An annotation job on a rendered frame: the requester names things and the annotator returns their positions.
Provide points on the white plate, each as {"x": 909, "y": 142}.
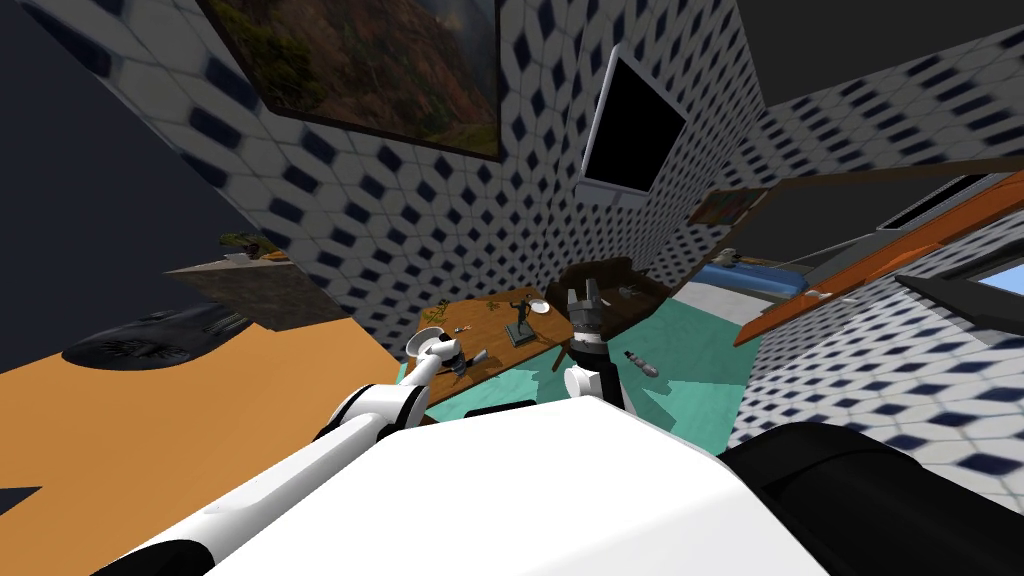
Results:
{"x": 540, "y": 306}

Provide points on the dark cabinet with plant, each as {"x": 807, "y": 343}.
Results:
{"x": 256, "y": 292}

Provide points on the small colourful wall picture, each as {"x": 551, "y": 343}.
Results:
{"x": 726, "y": 206}

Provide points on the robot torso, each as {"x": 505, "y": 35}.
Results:
{"x": 520, "y": 496}

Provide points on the blue bed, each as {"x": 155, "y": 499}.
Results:
{"x": 748, "y": 280}

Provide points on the black round fan shape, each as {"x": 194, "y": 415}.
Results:
{"x": 152, "y": 340}

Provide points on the grey bottle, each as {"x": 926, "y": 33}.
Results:
{"x": 642, "y": 364}

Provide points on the white framed black screen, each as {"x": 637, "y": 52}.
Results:
{"x": 632, "y": 128}

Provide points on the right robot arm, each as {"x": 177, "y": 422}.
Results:
{"x": 840, "y": 496}

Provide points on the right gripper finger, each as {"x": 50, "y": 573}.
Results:
{"x": 594, "y": 293}
{"x": 574, "y": 298}

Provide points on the window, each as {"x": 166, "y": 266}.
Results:
{"x": 1004, "y": 280}

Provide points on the landscape painting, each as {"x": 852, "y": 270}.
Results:
{"x": 376, "y": 64}

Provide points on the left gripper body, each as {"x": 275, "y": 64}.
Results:
{"x": 459, "y": 365}

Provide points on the orange door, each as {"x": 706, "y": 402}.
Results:
{"x": 880, "y": 260}

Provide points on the brown wooden table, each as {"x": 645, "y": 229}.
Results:
{"x": 488, "y": 336}

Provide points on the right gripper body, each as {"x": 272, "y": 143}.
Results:
{"x": 586, "y": 320}

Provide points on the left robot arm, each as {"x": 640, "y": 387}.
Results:
{"x": 320, "y": 464}

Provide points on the dark bronze figure statue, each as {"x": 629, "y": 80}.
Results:
{"x": 521, "y": 322}

